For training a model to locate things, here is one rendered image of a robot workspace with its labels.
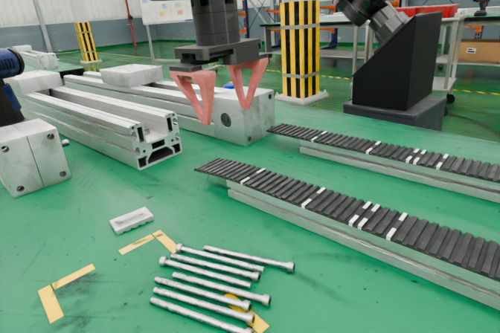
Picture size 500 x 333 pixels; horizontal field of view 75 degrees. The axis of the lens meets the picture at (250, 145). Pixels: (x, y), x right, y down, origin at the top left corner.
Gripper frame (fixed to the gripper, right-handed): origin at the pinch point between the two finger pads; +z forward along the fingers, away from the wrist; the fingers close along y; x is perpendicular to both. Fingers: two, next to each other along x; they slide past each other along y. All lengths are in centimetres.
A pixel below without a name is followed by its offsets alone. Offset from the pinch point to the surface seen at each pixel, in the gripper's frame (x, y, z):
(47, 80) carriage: -76, -1, 2
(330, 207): 16.9, 0.9, 9.1
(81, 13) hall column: -974, -392, -40
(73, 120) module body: -44.3, 5.6, 6.9
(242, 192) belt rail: 4.0, 2.3, 10.7
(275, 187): 8.8, 0.9, 9.1
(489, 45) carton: -34, -490, 55
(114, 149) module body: -26.6, 5.5, 9.8
